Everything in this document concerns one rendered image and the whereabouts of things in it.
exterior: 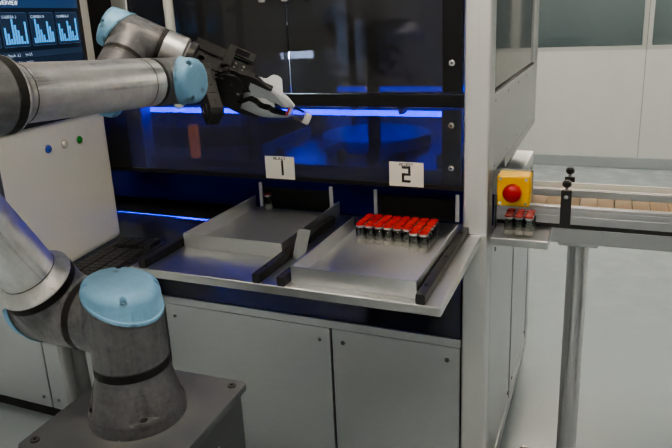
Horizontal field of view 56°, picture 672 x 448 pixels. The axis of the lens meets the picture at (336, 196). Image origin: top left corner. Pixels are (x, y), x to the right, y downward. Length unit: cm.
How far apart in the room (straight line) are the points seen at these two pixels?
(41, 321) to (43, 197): 66
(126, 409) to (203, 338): 97
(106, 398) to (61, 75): 48
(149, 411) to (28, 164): 80
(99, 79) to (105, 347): 39
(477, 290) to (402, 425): 46
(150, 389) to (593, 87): 539
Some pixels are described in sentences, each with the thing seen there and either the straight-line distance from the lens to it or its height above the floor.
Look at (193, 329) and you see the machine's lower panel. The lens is 201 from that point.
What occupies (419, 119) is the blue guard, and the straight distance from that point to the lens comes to 150.
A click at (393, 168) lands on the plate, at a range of 154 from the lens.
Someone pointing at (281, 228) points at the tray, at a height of 88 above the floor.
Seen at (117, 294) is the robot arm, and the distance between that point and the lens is 99.
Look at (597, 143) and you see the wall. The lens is 614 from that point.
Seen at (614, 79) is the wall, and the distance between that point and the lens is 606.
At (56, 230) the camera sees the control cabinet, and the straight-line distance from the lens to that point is 175.
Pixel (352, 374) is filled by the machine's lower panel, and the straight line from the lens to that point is 181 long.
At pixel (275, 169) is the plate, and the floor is 101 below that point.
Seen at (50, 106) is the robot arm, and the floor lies 130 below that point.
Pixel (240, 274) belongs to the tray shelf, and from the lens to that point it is 136.
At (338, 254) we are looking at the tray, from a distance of 142.
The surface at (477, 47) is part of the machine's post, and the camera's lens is 146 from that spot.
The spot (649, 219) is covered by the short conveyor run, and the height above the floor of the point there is 92.
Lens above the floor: 139
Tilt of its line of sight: 16 degrees down
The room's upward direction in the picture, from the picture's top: 3 degrees counter-clockwise
